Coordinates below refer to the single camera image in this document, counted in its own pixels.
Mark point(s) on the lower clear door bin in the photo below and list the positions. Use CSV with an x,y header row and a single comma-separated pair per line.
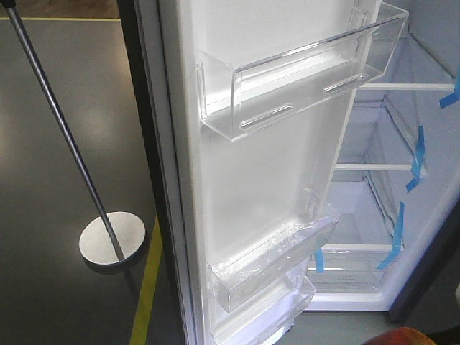
x,y
271,309

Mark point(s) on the white fridge door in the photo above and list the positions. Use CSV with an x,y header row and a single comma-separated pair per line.
x,y
216,198

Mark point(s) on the middle clear door bin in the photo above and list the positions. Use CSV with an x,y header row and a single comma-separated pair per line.
x,y
301,233

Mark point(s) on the silver pole stand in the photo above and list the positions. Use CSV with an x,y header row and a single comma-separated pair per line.
x,y
113,238

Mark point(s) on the dark grey fridge body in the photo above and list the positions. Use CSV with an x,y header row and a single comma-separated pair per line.
x,y
396,185

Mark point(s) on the upper clear door bin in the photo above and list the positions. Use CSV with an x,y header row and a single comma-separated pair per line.
x,y
259,62

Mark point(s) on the clear door bin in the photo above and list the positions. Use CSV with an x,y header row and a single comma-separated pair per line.
x,y
259,62
301,233
271,309

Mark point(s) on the red yellow apple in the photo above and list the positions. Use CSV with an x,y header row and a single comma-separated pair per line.
x,y
401,336

